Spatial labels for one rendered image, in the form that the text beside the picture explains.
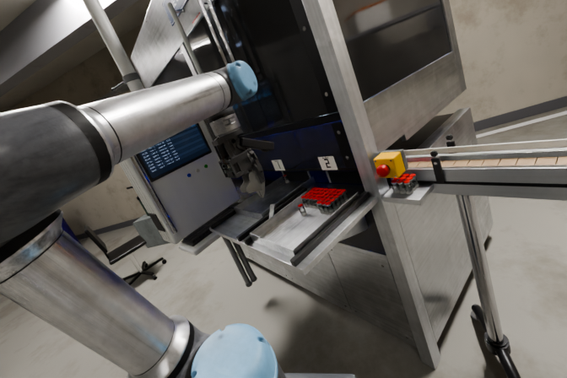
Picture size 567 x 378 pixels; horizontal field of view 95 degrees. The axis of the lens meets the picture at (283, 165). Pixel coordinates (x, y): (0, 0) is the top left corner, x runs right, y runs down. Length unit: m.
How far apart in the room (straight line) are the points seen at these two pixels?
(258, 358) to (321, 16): 0.84
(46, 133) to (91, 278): 0.22
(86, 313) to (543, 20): 4.29
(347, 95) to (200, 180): 1.07
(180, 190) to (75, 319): 1.19
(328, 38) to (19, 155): 0.78
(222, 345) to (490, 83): 3.94
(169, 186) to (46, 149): 1.29
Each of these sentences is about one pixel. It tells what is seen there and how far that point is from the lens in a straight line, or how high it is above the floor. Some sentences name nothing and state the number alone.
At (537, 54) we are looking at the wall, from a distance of 4.25.
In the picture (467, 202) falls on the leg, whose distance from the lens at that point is 1.06.
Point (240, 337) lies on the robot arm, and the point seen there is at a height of 1.02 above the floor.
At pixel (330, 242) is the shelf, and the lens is 0.84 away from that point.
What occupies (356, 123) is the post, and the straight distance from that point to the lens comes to 0.90.
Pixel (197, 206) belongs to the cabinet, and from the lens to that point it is 1.64.
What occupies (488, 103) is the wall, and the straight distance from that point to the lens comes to 4.13.
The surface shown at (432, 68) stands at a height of 1.19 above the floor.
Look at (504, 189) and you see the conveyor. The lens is 0.96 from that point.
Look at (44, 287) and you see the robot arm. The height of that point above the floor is 1.24.
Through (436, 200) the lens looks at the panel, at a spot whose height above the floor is 0.64.
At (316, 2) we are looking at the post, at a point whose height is 1.54.
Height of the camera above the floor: 1.34
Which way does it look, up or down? 14 degrees down
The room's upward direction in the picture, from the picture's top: 22 degrees counter-clockwise
